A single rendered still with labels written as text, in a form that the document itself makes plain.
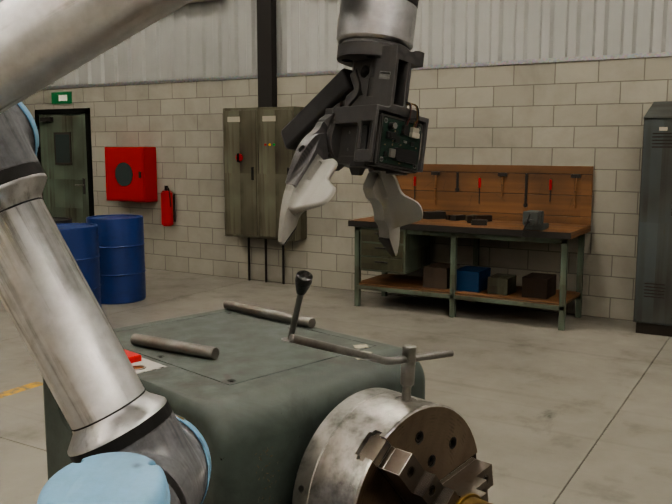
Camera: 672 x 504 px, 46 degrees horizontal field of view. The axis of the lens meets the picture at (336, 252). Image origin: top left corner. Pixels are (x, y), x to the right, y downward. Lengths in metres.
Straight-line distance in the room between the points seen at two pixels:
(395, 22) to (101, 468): 0.50
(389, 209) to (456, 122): 7.37
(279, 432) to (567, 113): 6.80
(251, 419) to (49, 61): 0.67
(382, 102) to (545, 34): 7.26
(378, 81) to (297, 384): 0.65
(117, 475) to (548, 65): 7.34
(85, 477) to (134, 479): 0.05
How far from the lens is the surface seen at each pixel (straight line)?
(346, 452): 1.18
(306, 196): 0.73
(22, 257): 0.85
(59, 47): 0.70
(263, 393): 1.24
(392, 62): 0.74
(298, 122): 0.83
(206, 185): 9.90
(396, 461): 1.16
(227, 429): 1.17
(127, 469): 0.79
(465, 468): 1.32
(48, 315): 0.85
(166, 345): 1.47
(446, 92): 8.23
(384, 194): 0.81
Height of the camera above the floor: 1.63
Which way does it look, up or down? 8 degrees down
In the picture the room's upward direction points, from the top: straight up
